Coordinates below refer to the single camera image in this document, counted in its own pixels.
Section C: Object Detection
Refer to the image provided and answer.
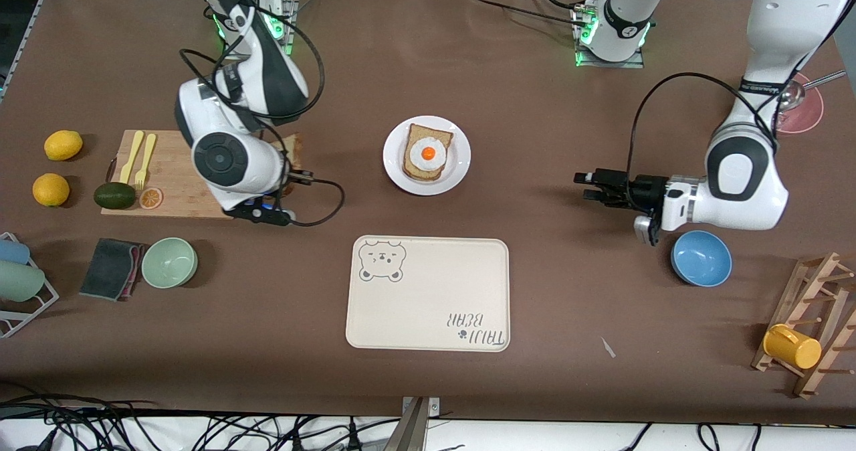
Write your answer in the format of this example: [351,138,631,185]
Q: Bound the brown bread slice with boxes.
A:
[271,133,303,194]
[403,123,454,183]

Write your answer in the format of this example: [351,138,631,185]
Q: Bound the round white plate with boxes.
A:
[383,115,471,196]

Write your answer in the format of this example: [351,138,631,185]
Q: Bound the blue bowl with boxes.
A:
[671,230,733,287]

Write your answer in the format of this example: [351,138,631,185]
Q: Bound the bamboo cutting board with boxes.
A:
[100,130,233,219]

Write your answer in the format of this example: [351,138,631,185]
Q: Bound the brown table cover mat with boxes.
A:
[0,0,856,425]

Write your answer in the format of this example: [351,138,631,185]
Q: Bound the pale green bowl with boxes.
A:
[141,237,199,289]

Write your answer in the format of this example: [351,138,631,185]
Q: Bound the yellow plastic fork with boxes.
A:
[134,134,157,191]

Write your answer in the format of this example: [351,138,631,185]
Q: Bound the pink cloth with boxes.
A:
[124,242,148,300]

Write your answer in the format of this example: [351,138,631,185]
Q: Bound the yellow plastic knife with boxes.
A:
[119,130,144,185]

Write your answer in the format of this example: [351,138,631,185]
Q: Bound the dark green avocado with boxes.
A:
[93,181,137,210]

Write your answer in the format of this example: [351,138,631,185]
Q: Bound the dark grey cloth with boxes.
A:
[79,238,144,302]

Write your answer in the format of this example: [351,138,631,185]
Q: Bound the metal scoop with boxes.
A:
[778,68,847,112]

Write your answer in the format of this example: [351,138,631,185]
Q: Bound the fried egg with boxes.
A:
[409,137,447,171]

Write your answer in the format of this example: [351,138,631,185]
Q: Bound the pink bowl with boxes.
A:
[774,72,825,135]

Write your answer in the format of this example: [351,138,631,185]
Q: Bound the cream bear print tray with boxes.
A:
[345,236,511,353]

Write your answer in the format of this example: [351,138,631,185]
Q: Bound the wooden mug rack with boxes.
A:
[751,252,856,399]

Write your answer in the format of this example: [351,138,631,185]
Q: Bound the yellow lemon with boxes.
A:
[43,130,84,162]

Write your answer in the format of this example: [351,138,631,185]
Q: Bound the yellow mug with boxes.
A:
[763,324,823,370]

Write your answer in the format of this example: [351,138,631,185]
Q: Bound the round yellow-orange citrus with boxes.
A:
[32,173,70,207]

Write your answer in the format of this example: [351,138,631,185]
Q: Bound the pale green cup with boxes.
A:
[0,261,46,302]

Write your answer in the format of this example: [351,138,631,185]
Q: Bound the light blue cup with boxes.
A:
[0,238,31,266]

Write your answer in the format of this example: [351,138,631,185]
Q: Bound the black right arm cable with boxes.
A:
[179,0,346,228]

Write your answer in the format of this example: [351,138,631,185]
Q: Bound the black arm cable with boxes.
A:
[625,71,780,194]
[179,0,346,228]

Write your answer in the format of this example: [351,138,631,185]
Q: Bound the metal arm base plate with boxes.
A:
[574,3,646,69]
[271,0,298,58]

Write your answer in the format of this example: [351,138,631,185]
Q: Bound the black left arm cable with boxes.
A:
[625,71,780,194]

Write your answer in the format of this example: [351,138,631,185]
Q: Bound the black cable on mat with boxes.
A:
[468,0,593,30]

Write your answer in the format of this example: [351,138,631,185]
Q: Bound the white wire rack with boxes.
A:
[0,232,60,339]

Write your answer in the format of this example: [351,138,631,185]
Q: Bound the metal clamp bracket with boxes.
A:
[385,396,441,451]

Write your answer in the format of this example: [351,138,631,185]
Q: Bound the tangled black cables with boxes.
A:
[0,387,402,451]

